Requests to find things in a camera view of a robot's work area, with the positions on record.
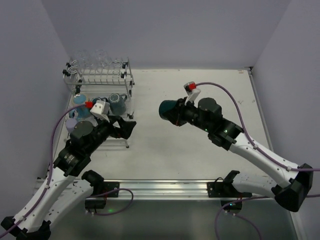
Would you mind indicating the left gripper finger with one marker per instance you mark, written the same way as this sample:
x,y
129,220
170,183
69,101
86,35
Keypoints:
x,y
125,129
116,122

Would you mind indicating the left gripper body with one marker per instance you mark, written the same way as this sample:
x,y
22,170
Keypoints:
x,y
115,126

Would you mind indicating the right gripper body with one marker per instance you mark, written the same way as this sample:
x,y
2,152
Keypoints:
x,y
180,111

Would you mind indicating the grey-blue mug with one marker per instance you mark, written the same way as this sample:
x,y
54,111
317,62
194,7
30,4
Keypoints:
x,y
117,103

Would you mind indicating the dark green mug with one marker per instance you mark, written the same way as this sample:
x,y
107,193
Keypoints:
x,y
168,111

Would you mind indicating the lavender plastic cup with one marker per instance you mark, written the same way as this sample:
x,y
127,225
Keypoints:
x,y
70,124

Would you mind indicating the clear glass tumbler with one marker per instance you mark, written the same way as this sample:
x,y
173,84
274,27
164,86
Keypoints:
x,y
102,59
84,59

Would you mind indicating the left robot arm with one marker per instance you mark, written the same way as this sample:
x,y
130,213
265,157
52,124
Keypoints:
x,y
66,183

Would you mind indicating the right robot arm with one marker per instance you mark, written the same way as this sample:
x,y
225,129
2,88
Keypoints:
x,y
286,182

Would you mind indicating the metal dish rack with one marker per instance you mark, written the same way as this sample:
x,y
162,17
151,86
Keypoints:
x,y
101,80

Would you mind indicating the blue mug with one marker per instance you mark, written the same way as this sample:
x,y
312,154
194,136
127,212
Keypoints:
x,y
95,99

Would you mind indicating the light blue cup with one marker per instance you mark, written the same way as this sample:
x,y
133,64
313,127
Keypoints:
x,y
80,112

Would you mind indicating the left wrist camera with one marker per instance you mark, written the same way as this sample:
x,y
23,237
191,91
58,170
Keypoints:
x,y
100,110

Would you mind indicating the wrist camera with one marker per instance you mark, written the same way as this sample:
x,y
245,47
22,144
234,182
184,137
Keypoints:
x,y
100,110
192,92

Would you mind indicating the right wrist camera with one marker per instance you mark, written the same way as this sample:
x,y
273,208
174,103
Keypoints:
x,y
192,92

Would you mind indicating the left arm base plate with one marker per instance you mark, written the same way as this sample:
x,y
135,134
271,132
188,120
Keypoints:
x,y
106,189

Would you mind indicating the aluminium mounting rail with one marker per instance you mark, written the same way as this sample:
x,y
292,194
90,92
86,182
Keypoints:
x,y
162,188

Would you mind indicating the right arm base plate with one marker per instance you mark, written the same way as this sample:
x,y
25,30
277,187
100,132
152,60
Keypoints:
x,y
217,189

